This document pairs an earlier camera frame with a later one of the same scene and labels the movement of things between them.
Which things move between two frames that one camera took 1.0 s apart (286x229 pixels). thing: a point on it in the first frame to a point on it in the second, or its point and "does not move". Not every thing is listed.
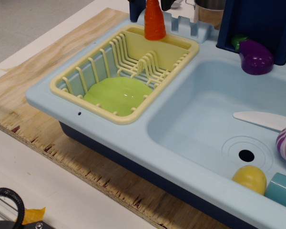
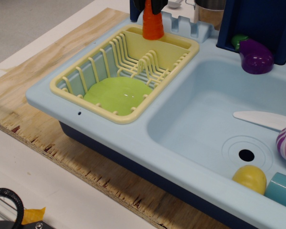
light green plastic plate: x=120 y=95 does not move
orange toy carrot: x=155 y=28 does not move
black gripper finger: x=166 y=4 to x=158 y=5
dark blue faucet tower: x=272 y=21 does not move
